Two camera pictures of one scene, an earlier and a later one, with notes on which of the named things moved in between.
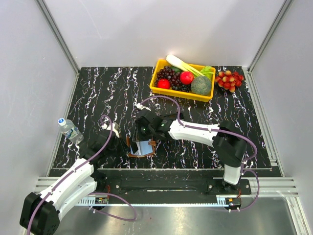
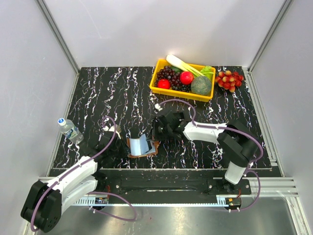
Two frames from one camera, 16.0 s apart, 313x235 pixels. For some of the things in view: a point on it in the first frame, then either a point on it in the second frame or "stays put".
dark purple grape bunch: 167,72 stays put
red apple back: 186,78 stays put
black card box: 171,116 stays put
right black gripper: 138,136 → 153,133
